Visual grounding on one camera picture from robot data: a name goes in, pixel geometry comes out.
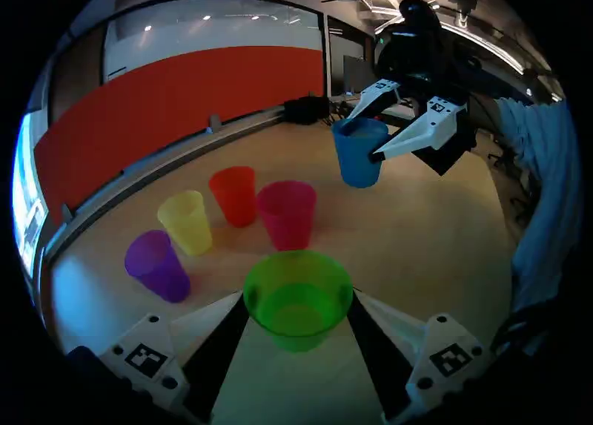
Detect orange plastic cup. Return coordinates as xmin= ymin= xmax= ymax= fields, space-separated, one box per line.
xmin=208 ymin=165 xmax=258 ymax=228

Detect pink plastic cup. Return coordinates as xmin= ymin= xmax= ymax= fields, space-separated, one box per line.
xmin=256 ymin=179 xmax=318 ymax=253

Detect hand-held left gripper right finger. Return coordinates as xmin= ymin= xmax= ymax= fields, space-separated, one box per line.
xmin=346 ymin=289 xmax=496 ymax=425

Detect green plastic cup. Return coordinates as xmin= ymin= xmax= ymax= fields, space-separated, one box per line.
xmin=242 ymin=250 xmax=354 ymax=354

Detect blue plastic cup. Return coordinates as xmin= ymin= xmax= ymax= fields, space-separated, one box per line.
xmin=331 ymin=117 xmax=390 ymax=189

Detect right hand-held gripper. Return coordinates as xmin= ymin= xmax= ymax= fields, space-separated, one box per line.
xmin=346 ymin=0 xmax=479 ymax=177

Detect yellow plastic cup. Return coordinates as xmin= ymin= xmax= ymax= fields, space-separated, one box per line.
xmin=156 ymin=189 xmax=214 ymax=257

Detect red desk screen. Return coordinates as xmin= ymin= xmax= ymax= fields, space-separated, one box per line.
xmin=33 ymin=45 xmax=325 ymax=259

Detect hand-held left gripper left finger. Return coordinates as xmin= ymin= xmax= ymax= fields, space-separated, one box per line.
xmin=98 ymin=289 xmax=249 ymax=425

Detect person's body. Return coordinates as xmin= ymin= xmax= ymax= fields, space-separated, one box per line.
xmin=494 ymin=96 xmax=584 ymax=316

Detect purple plastic cup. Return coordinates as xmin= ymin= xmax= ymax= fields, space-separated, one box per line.
xmin=124 ymin=229 xmax=192 ymax=304

